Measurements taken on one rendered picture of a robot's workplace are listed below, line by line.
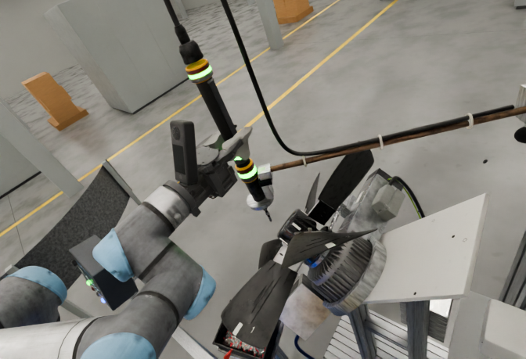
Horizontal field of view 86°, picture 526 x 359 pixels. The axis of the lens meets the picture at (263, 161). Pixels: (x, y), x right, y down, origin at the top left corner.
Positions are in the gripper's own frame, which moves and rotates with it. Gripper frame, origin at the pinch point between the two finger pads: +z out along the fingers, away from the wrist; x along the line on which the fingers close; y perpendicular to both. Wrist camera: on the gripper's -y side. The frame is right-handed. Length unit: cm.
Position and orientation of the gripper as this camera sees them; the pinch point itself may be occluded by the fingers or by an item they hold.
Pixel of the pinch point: (239, 127)
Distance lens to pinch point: 61.8
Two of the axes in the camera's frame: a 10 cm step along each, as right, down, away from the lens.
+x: 7.6, 1.7, -6.2
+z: 5.6, -6.4, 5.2
